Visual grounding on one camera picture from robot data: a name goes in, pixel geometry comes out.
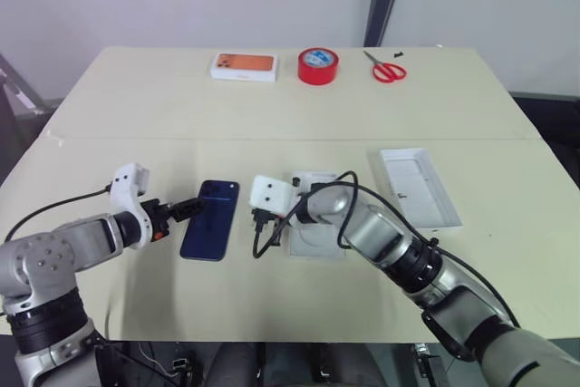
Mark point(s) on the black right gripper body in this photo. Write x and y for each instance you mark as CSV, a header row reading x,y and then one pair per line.
x,y
265,217

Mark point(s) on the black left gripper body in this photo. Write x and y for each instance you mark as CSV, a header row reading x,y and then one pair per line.
x,y
155,214

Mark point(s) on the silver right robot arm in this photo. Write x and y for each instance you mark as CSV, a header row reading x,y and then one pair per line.
x,y
408,251

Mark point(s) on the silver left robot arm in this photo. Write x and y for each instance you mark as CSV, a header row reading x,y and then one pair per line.
x,y
68,242

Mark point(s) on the white phone box base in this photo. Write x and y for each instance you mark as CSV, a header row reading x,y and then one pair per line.
x,y
312,244

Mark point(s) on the phone box with orange print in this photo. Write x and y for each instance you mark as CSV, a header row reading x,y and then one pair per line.
x,y
244,67

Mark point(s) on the white phone box lid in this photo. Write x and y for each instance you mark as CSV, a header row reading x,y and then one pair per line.
x,y
417,190

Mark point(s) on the dark blue smartphone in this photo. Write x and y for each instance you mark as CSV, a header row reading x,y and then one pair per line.
x,y
210,220

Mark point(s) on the black table clamp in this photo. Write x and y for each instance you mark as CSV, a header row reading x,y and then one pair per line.
x,y
181,365

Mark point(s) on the black panel under table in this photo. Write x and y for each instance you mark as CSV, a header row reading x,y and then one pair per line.
x,y
120,366

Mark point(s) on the red tape roll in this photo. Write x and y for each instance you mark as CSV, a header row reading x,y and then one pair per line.
x,y
317,66

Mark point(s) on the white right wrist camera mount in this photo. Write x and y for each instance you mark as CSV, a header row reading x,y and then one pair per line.
x,y
271,195

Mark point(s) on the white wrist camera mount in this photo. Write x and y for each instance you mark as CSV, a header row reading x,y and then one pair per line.
x,y
271,195
128,191

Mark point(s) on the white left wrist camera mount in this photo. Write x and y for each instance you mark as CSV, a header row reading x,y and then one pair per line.
x,y
128,191

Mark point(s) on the grey metal frame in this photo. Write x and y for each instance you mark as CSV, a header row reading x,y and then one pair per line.
x,y
20,97

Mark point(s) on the metal table bracket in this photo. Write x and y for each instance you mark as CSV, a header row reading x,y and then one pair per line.
x,y
423,353

